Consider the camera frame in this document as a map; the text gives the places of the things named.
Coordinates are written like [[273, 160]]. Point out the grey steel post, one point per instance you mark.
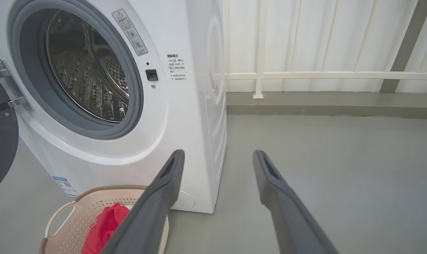
[[404, 49]]

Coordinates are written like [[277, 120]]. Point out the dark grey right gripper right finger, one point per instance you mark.
[[291, 218]]

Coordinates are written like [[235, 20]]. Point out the white front-load washing machine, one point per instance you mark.
[[171, 123]]

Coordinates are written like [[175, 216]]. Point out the cream perforated laundry basket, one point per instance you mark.
[[75, 215]]

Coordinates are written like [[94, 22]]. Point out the white metal railing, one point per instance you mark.
[[305, 75]]

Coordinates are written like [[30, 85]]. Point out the red fleece garment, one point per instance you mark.
[[105, 225]]

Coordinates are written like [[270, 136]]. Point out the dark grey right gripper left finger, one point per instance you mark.
[[153, 215]]

